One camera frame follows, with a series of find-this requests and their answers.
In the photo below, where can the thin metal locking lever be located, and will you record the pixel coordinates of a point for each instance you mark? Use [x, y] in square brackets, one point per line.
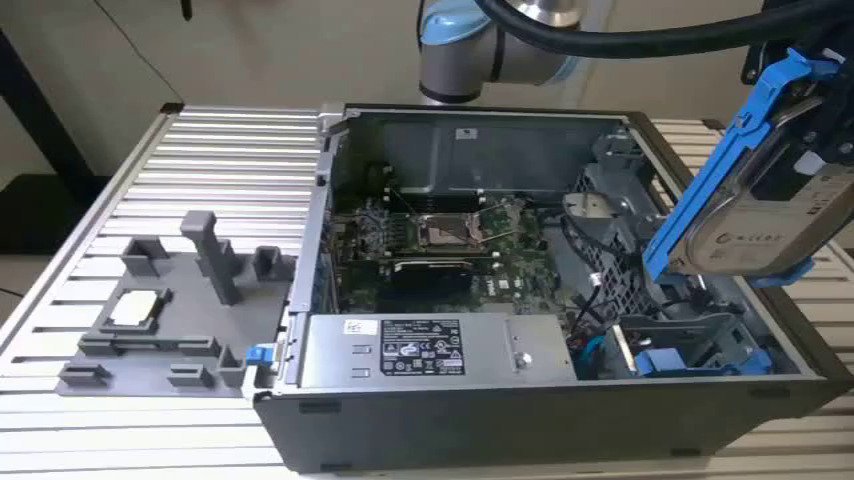
[403, 201]

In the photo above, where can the grey parts rack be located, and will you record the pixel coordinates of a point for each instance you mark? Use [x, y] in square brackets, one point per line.
[193, 320]

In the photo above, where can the black furniture frame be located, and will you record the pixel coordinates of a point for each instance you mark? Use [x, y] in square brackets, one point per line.
[47, 120]

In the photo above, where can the empty blue disk carrier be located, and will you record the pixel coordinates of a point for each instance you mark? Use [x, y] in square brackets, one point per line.
[660, 362]

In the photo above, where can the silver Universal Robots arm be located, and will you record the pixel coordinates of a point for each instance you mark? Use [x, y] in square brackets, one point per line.
[460, 60]

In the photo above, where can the grey power supply unit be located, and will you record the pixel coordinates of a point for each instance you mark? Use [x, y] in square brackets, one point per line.
[327, 350]

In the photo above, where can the grey metal inner cover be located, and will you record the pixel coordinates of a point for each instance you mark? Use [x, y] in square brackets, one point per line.
[507, 155]

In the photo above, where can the CPU socket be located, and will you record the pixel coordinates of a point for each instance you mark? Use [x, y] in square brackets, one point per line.
[440, 235]

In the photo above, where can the dark grey PC case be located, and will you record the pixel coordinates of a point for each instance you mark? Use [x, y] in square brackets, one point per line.
[467, 430]

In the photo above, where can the green motherboard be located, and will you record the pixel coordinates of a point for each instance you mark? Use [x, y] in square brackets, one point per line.
[514, 260]

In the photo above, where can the silver CPU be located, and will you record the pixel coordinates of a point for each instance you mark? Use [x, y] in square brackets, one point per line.
[136, 306]

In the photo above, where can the blue case latch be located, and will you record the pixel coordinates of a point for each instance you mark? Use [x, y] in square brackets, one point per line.
[259, 356]

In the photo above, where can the grey metal disk bay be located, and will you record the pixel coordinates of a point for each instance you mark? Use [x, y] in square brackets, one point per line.
[614, 260]

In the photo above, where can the hard disk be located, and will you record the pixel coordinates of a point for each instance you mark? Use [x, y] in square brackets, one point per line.
[747, 225]

